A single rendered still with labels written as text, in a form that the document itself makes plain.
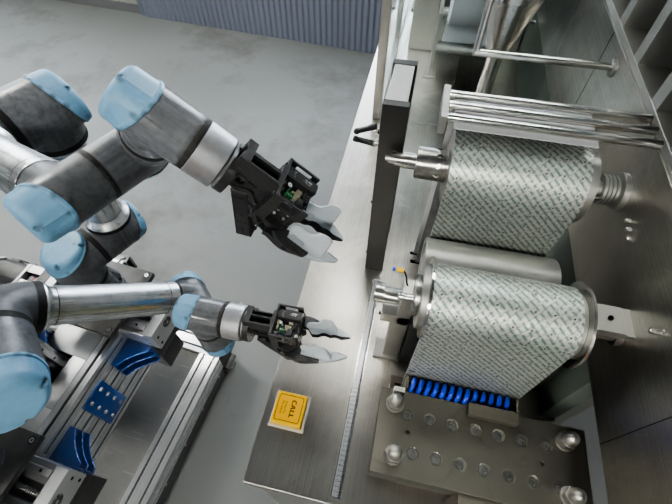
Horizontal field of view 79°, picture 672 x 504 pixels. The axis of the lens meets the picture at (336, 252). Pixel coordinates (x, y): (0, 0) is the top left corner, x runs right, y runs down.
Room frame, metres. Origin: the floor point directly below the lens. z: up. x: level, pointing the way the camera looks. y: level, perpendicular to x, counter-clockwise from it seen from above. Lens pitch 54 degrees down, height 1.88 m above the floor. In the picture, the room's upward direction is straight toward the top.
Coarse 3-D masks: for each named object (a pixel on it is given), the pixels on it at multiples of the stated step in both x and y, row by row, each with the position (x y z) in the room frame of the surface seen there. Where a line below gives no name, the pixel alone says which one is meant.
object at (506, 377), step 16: (416, 352) 0.30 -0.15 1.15; (432, 352) 0.29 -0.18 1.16; (448, 352) 0.28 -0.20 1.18; (464, 352) 0.28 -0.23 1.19; (416, 368) 0.29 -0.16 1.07; (432, 368) 0.29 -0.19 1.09; (448, 368) 0.28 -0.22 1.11; (464, 368) 0.27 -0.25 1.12; (480, 368) 0.27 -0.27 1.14; (496, 368) 0.26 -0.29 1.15; (512, 368) 0.26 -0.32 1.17; (528, 368) 0.25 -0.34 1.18; (544, 368) 0.25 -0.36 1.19; (448, 384) 0.28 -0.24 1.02; (464, 384) 0.27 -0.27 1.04; (480, 384) 0.26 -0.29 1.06; (496, 384) 0.26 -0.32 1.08; (512, 384) 0.25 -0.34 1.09; (528, 384) 0.25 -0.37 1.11
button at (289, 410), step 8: (280, 392) 0.29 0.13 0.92; (288, 392) 0.29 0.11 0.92; (280, 400) 0.27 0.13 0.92; (288, 400) 0.27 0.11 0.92; (296, 400) 0.27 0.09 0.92; (304, 400) 0.27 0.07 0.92; (280, 408) 0.25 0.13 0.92; (288, 408) 0.25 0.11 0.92; (296, 408) 0.25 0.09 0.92; (304, 408) 0.25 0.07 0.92; (272, 416) 0.24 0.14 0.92; (280, 416) 0.24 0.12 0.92; (288, 416) 0.24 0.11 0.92; (296, 416) 0.24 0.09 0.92; (280, 424) 0.22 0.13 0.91; (288, 424) 0.22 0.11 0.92; (296, 424) 0.22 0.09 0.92
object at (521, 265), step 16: (432, 240) 0.50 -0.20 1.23; (448, 256) 0.46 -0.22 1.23; (464, 256) 0.46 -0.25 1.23; (480, 256) 0.46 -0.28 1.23; (496, 256) 0.46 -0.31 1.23; (512, 256) 0.46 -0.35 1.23; (528, 256) 0.46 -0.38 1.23; (496, 272) 0.42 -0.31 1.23; (512, 272) 0.42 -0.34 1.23; (528, 272) 0.42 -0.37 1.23; (544, 272) 0.42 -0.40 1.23; (560, 272) 0.42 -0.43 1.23
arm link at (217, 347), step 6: (204, 342) 0.36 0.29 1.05; (210, 342) 0.36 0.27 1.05; (216, 342) 0.36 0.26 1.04; (222, 342) 0.37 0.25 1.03; (228, 342) 0.38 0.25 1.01; (234, 342) 0.39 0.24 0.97; (204, 348) 0.36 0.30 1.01; (210, 348) 0.36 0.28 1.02; (216, 348) 0.36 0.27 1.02; (222, 348) 0.36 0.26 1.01; (228, 348) 0.37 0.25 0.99; (210, 354) 0.36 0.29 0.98; (216, 354) 0.36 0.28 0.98; (222, 354) 0.36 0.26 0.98
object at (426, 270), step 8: (424, 264) 0.41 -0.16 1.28; (424, 272) 0.38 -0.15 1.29; (424, 280) 0.36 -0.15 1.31; (424, 288) 0.34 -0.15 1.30; (424, 296) 0.33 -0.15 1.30; (424, 304) 0.32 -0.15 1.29; (584, 304) 0.31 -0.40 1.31; (424, 312) 0.31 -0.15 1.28; (416, 320) 0.31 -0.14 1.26; (584, 328) 0.27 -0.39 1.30; (584, 336) 0.27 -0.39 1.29; (576, 352) 0.25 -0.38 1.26
